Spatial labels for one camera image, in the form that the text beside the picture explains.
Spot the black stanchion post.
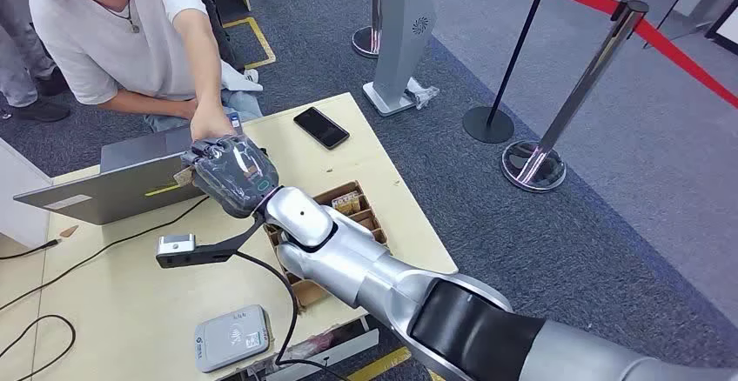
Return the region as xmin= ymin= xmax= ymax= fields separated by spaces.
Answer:
xmin=462 ymin=0 xmax=558 ymax=145

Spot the black camera cable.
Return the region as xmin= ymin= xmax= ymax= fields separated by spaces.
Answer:
xmin=230 ymin=250 xmax=352 ymax=381

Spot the black framed board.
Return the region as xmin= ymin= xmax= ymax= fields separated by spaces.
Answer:
xmin=704 ymin=0 xmax=738 ymax=57

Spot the grey kiosk stand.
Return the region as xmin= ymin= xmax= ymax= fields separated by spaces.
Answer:
xmin=361 ymin=0 xmax=438 ymax=118

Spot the chrome stanchion base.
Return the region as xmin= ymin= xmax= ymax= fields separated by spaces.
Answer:
xmin=352 ymin=0 xmax=385 ymax=60

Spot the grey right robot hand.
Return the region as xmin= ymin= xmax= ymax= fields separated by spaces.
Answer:
xmin=181 ymin=136 xmax=281 ymax=219

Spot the black camera bracket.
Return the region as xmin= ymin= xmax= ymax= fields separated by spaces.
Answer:
xmin=155 ymin=212 xmax=269 ymax=270

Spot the yellow floor tape strip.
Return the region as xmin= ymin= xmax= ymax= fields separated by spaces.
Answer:
xmin=346 ymin=346 xmax=445 ymax=381

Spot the grey laptop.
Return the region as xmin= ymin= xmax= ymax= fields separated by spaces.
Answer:
xmin=12 ymin=111 xmax=246 ymax=227

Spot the white cabinet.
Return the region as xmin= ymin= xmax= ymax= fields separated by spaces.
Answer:
xmin=0 ymin=136 xmax=54 ymax=250

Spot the looped black cable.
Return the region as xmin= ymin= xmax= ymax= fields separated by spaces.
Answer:
xmin=0 ymin=315 xmax=77 ymax=381

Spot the clear plastic bag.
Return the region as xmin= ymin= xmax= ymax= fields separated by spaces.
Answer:
xmin=405 ymin=77 xmax=440 ymax=110

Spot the standing person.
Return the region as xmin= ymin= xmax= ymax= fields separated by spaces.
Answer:
xmin=0 ymin=0 xmax=71 ymax=124

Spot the yellow floor tape outline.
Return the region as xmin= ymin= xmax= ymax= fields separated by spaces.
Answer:
xmin=221 ymin=17 xmax=277 ymax=70

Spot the patterned hotel key card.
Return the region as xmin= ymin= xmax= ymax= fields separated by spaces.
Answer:
xmin=331 ymin=190 xmax=361 ymax=215

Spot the brown cardboard card organiser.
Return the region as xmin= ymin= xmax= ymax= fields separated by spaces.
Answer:
xmin=262 ymin=180 xmax=392 ymax=311

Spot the person's left hand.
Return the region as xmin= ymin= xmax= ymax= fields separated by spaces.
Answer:
xmin=190 ymin=104 xmax=238 ymax=143

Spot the chrome stanchion post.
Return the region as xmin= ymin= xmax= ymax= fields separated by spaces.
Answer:
xmin=500 ymin=0 xmax=651 ymax=194

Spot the black smartphone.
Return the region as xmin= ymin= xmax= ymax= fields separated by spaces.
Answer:
xmin=292 ymin=106 xmax=351 ymax=150

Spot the grey card reader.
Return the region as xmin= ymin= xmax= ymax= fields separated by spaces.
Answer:
xmin=193 ymin=304 xmax=272 ymax=374

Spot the pale wooden table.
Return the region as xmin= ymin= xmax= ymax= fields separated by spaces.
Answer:
xmin=0 ymin=92 xmax=460 ymax=381

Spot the black cable with plug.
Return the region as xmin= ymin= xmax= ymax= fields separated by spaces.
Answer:
xmin=0 ymin=238 xmax=62 ymax=261

